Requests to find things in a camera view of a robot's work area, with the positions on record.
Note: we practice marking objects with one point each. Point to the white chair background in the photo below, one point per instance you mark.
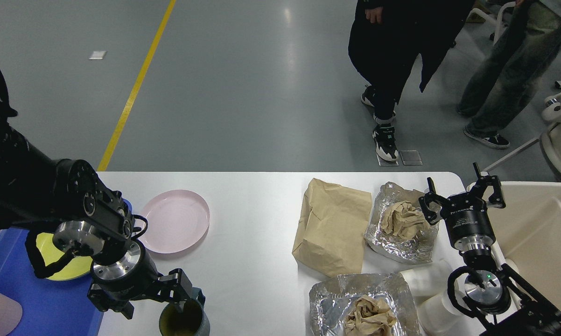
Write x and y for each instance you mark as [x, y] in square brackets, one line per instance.
[492, 12]

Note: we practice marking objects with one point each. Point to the beige plastic bin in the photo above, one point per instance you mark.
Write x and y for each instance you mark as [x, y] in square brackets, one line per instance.
[528, 231]

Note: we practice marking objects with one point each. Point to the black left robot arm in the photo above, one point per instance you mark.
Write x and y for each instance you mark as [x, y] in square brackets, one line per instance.
[68, 213]

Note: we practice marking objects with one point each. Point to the foil sheet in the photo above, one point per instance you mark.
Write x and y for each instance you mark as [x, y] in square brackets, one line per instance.
[332, 300]
[416, 251]

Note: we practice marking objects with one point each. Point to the lower white paper cup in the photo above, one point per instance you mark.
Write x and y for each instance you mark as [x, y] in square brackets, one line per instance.
[437, 315]

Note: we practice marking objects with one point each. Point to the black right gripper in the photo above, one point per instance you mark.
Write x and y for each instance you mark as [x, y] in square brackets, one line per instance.
[469, 221]

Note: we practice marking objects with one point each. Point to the blue plastic tray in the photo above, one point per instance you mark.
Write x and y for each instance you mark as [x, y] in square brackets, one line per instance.
[49, 308]

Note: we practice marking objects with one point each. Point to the yellow plate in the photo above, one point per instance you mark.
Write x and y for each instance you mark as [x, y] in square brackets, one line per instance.
[77, 267]

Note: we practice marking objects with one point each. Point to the dark green mug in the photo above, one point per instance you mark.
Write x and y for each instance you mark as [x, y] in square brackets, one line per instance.
[191, 321]

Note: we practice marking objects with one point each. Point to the upper crumpled brown paper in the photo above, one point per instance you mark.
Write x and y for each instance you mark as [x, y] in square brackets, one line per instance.
[403, 220]

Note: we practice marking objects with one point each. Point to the upper white paper cup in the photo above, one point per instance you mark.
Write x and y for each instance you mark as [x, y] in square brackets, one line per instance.
[429, 279]

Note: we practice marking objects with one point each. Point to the person in jeans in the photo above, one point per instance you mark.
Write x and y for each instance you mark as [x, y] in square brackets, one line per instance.
[508, 78]

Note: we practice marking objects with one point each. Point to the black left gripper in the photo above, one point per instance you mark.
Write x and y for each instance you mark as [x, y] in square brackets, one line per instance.
[135, 277]

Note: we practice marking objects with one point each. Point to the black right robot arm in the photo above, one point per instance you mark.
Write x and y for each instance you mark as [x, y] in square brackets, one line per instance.
[495, 294]

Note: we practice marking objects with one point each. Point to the brown paper bag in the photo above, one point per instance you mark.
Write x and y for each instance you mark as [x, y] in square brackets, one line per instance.
[330, 234]

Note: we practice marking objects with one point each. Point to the pink plate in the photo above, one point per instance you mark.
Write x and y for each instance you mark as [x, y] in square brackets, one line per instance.
[177, 219]

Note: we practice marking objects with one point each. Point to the lower crumpled brown paper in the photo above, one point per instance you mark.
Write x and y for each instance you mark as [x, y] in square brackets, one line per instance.
[369, 317]

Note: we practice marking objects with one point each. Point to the lower foil sheet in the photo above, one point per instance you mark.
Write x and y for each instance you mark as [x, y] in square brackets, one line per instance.
[332, 300]

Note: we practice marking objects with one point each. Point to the upper foil sheet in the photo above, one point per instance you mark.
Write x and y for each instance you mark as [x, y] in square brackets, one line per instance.
[416, 251]

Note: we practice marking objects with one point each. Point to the crumpled brown paper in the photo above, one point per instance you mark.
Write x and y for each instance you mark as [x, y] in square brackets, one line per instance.
[403, 220]
[369, 317]

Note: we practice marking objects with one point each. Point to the white paper cup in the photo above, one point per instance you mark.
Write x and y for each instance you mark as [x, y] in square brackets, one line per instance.
[437, 315]
[429, 279]

